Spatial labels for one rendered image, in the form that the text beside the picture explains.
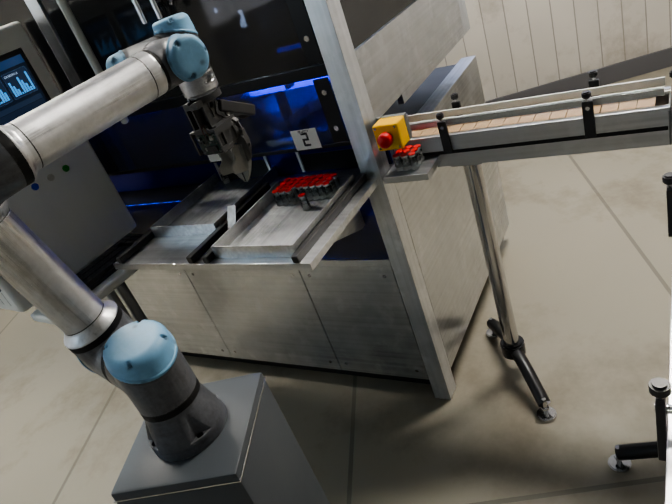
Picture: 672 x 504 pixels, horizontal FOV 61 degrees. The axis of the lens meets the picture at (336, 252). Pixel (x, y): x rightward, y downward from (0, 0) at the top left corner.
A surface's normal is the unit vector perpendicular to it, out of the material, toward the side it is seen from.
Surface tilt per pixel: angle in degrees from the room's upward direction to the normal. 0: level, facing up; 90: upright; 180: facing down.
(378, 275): 90
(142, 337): 8
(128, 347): 8
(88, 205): 90
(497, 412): 0
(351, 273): 90
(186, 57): 90
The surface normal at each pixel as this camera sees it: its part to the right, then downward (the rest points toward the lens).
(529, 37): -0.07, 0.52
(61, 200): 0.81, 0.03
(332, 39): -0.43, 0.58
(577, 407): -0.32, -0.82
